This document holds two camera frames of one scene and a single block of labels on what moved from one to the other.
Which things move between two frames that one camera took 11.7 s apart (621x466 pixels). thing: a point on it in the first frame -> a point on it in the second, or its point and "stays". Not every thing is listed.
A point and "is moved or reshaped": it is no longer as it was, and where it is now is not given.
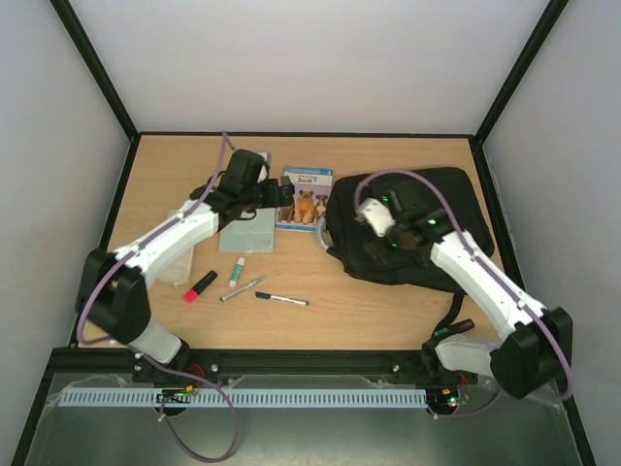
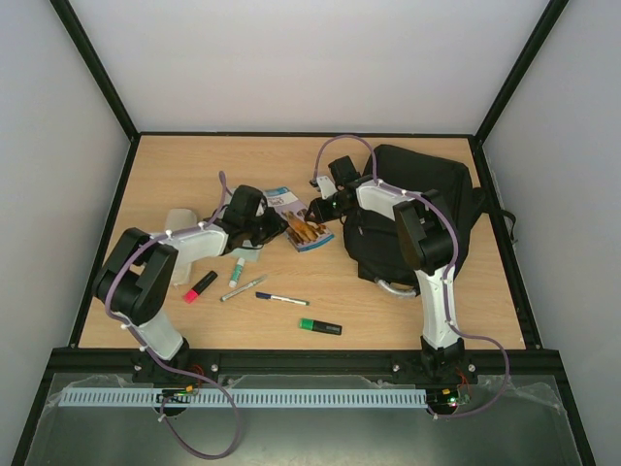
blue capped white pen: (271, 296) stays
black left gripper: (276, 199) -> (277, 227)
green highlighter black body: (456, 327) is moved or reshaped
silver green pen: (223, 298) stays
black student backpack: (382, 225) is moved or reshaped
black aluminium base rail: (204, 363) stays
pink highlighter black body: (190, 295) stays
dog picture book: (311, 191) is moved or reshaped
